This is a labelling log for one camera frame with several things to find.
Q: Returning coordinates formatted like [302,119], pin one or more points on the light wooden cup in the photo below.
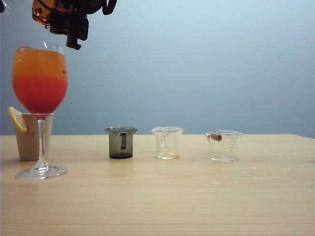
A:
[28,142]

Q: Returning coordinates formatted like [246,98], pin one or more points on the amber glass measuring cup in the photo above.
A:
[40,12]

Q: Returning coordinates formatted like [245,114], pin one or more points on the plain clear measuring cup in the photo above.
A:
[172,145]

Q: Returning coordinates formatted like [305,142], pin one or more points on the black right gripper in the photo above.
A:
[83,6]

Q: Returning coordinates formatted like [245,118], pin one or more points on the yellow lemon slice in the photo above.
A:
[17,120]

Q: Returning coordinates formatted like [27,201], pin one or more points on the clear measuring cup printed scale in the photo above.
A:
[226,150]

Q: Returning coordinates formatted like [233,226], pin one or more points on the stemmed wine glass with juice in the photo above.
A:
[39,81]

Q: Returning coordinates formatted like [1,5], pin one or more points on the dark translucent hanging piece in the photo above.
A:
[2,7]

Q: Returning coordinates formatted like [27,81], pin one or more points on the smoky grey measuring cup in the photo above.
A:
[114,145]

